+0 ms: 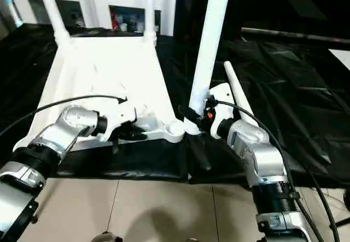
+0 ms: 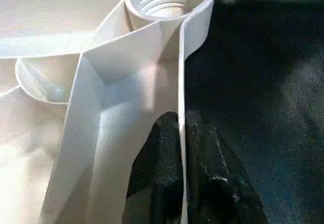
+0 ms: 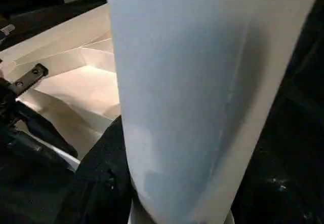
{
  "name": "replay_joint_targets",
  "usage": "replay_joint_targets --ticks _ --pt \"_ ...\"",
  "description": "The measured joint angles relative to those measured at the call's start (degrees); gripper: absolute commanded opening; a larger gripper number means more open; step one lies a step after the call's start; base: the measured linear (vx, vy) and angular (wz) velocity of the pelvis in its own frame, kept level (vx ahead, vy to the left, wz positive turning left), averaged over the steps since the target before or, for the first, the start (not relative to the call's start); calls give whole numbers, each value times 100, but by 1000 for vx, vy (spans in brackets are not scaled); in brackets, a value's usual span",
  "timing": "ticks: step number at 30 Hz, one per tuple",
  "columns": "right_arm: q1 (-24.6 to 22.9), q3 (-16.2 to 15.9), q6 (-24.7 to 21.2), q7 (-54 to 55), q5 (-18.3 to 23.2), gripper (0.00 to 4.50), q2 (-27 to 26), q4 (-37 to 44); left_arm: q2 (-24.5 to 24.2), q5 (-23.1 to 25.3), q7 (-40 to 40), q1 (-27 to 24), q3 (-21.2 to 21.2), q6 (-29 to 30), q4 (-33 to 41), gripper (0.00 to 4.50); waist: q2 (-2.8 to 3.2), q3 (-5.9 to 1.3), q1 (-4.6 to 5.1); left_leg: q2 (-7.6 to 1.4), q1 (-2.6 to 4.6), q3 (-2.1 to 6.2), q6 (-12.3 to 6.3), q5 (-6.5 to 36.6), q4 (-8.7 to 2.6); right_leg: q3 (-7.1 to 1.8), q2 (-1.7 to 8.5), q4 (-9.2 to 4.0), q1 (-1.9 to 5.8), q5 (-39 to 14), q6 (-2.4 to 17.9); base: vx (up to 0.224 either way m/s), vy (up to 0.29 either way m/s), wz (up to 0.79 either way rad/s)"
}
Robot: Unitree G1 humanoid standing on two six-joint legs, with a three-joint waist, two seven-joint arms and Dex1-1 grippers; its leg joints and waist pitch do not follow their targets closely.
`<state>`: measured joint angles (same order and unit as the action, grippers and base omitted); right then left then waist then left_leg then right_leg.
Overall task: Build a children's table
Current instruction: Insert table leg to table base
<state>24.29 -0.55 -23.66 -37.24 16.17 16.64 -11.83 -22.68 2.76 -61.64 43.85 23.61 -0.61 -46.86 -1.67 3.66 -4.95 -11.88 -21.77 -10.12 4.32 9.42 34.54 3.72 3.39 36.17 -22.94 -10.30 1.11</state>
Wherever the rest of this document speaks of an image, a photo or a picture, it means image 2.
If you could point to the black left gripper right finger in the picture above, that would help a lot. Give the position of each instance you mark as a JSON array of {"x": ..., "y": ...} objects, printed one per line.
[{"x": 215, "y": 183}]

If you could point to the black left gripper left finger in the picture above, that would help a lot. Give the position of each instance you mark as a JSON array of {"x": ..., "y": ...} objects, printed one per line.
[{"x": 159, "y": 170}]

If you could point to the white plastic table top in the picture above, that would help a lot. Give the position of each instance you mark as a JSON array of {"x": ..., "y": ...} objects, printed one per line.
[{"x": 76, "y": 31}]

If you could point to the black mat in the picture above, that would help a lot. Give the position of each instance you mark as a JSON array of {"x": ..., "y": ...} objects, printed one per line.
[{"x": 253, "y": 69}]

